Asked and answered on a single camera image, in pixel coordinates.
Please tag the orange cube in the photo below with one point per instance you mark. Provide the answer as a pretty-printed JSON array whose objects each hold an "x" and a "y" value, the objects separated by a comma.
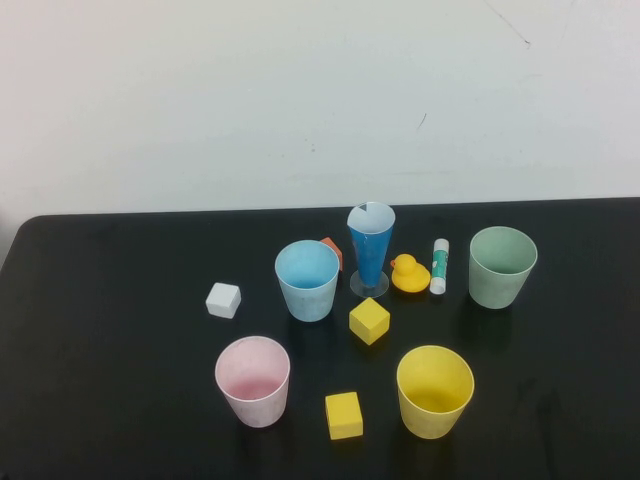
[{"x": 334, "y": 247}]

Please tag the yellow cup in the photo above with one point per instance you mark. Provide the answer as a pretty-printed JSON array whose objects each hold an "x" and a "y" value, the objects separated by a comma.
[{"x": 430, "y": 420}]

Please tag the pale green cup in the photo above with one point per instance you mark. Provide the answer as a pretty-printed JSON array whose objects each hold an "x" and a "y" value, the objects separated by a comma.
[{"x": 495, "y": 292}]

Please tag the pink cup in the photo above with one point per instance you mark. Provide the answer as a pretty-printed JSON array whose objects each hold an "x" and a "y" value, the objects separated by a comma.
[{"x": 255, "y": 410}]

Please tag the yellow cube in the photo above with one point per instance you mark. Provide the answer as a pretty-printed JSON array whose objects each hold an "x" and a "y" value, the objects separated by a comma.
[
  {"x": 344, "y": 416},
  {"x": 369, "y": 320}
]

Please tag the white green glue stick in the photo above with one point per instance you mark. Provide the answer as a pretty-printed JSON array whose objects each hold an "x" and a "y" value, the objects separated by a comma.
[{"x": 439, "y": 267}]

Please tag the yellow rubber duck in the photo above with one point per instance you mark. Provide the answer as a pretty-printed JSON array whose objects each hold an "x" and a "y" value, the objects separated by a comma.
[{"x": 410, "y": 277}]

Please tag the white cube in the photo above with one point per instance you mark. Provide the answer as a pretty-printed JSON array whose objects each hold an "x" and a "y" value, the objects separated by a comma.
[{"x": 222, "y": 300}]

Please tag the light blue cup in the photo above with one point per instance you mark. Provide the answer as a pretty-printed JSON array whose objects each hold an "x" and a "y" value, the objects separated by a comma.
[{"x": 307, "y": 305}]

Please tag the blue paper cone cup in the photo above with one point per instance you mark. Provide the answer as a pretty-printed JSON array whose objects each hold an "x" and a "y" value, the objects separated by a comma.
[{"x": 370, "y": 260}]

